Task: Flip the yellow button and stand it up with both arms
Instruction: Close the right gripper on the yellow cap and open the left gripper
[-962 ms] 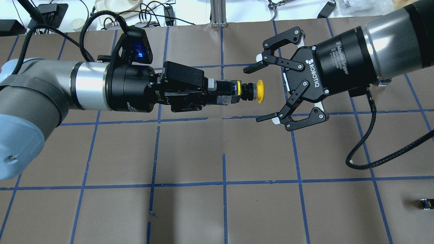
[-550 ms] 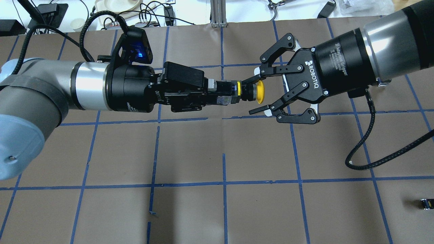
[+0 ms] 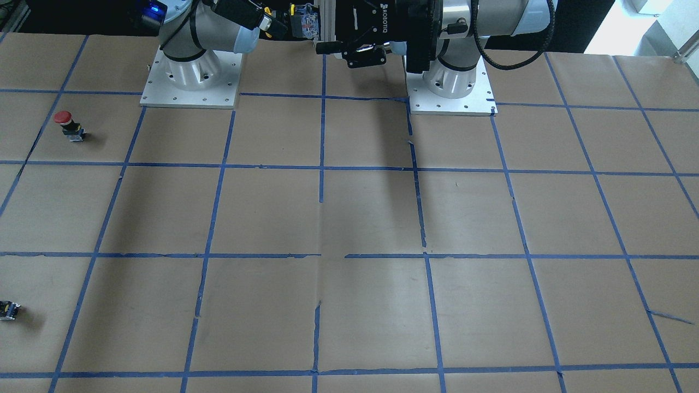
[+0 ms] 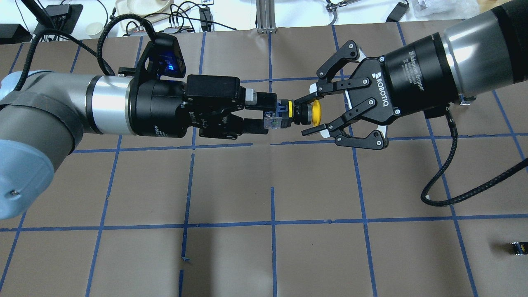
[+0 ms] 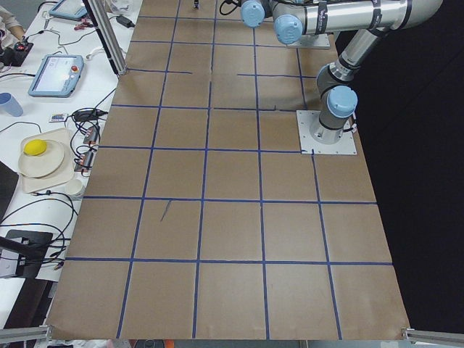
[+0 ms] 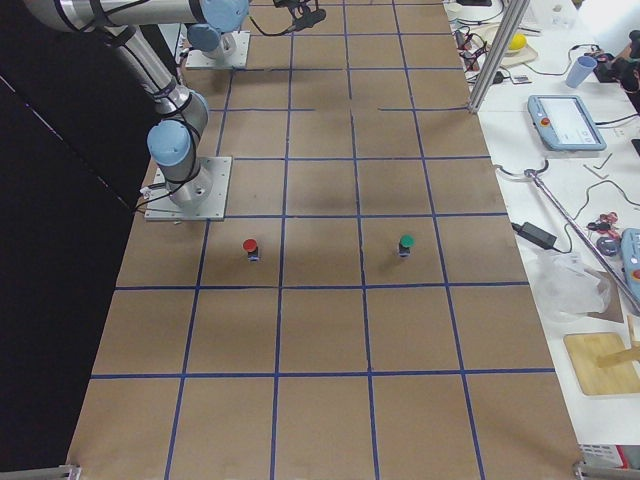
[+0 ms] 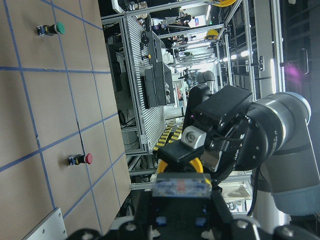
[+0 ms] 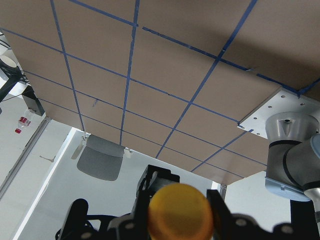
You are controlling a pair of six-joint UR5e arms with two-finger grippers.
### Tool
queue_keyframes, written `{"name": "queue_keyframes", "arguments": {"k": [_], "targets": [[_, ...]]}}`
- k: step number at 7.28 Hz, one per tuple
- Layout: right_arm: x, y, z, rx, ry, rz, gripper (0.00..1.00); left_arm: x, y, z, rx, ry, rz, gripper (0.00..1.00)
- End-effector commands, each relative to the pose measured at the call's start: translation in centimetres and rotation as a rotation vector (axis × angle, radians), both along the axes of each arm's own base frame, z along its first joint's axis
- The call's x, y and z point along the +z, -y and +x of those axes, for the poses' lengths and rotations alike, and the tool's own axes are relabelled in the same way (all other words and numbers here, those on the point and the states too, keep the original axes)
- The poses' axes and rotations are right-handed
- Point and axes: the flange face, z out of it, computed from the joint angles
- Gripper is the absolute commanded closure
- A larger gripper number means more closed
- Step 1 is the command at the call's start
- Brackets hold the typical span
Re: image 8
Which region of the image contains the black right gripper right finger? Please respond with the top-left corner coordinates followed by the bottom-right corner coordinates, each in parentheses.
top-left (206, 189), bottom-right (232, 240)

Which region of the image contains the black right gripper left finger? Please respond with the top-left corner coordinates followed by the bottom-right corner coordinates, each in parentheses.
top-left (136, 164), bottom-right (180, 218)

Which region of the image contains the yellow push button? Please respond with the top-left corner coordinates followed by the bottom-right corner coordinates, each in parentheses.
top-left (147, 183), bottom-right (214, 240)

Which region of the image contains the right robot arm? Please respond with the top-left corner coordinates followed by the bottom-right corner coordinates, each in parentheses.
top-left (135, 112), bottom-right (320, 240)

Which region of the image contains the grey office chair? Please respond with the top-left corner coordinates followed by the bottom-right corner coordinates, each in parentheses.
top-left (71, 134), bottom-right (125, 182)

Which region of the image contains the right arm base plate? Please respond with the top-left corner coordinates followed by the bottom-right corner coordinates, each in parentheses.
top-left (238, 88), bottom-right (320, 143)

